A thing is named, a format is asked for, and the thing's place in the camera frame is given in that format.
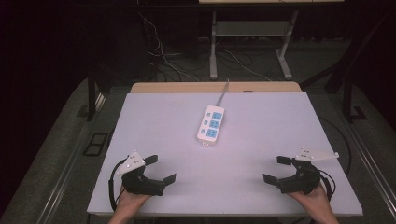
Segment aluminium floor rail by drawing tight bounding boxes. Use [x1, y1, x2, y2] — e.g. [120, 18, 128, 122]
[330, 92, 396, 216]
[36, 92, 107, 224]

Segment grey metal desk frame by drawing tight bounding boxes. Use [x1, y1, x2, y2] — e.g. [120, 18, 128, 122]
[198, 0, 346, 81]

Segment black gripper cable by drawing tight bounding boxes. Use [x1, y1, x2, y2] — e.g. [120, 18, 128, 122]
[107, 158, 127, 213]
[317, 169, 337, 202]

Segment white floor cable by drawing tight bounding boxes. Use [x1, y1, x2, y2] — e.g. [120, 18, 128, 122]
[137, 11, 201, 82]
[223, 49, 273, 82]

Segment white power strip blue sockets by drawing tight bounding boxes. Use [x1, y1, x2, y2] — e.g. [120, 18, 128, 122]
[195, 105, 226, 147]

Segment grey power strip cable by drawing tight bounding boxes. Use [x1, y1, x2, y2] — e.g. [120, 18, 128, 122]
[215, 78, 231, 107]

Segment person's left hand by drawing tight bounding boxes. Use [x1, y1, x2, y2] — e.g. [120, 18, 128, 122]
[116, 185, 151, 217]

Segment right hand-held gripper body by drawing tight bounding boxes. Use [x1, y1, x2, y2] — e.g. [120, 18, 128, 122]
[276, 147, 340, 195]

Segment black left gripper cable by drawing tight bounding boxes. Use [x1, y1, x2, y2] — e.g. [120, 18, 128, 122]
[107, 158, 127, 213]

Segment black floor frame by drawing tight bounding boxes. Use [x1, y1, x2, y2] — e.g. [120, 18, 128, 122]
[82, 132, 109, 157]

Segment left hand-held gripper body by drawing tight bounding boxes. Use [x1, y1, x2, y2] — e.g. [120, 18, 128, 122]
[115, 150, 166, 197]

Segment person's right hand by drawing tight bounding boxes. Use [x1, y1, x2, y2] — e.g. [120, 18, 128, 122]
[287, 183, 333, 217]

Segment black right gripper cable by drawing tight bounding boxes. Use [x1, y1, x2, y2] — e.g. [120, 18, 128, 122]
[317, 169, 337, 202]

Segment black metal stand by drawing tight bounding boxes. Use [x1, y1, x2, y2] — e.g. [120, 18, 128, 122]
[77, 66, 110, 122]
[341, 74, 368, 123]

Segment wooden table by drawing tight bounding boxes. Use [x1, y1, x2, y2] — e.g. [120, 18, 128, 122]
[130, 80, 303, 94]

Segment black floor cable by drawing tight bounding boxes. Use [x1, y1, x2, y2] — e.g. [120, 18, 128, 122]
[317, 115, 353, 176]

